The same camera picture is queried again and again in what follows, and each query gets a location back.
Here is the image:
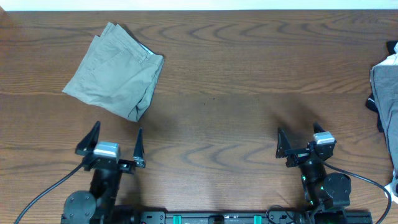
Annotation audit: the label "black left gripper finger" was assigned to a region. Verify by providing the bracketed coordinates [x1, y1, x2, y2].
[75, 121, 101, 156]
[133, 128, 146, 164]

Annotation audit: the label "khaki shorts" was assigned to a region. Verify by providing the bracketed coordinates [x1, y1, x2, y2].
[62, 22, 164, 122]

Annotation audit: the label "grey folded garment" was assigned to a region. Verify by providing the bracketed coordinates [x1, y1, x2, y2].
[369, 63, 398, 194]

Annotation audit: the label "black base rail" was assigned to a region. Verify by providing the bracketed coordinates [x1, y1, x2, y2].
[138, 206, 373, 224]

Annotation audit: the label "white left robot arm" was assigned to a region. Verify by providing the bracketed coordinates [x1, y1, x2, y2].
[61, 121, 146, 223]

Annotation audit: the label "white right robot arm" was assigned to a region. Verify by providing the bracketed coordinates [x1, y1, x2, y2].
[275, 123, 351, 223]

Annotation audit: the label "white cloth at edge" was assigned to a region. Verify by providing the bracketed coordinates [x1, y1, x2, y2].
[373, 42, 398, 205]

